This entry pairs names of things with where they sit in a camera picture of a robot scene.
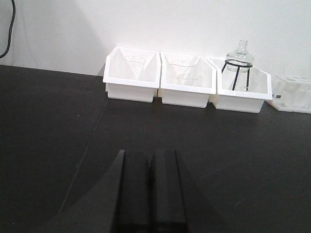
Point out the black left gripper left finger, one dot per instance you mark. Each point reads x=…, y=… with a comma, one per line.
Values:
x=133, y=207

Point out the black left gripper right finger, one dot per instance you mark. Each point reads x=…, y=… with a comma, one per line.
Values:
x=167, y=204

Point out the middle white plastic bin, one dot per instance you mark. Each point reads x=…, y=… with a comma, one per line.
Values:
x=172, y=65

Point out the white plastic bin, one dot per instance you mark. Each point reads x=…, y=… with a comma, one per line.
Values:
x=172, y=65
x=132, y=74
x=245, y=93

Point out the clear glass beaker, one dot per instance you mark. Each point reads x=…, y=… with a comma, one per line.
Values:
x=188, y=79

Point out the left white plastic bin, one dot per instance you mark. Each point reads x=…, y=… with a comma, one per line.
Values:
x=132, y=74

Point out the right white plastic bin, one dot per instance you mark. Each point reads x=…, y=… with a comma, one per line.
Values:
x=245, y=93

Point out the white test tube rack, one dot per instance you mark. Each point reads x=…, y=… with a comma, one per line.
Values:
x=291, y=94

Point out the clear glass flask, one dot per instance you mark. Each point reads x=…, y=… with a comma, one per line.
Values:
x=240, y=56

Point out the black wire tripod stand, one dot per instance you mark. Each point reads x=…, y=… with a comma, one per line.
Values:
x=239, y=65

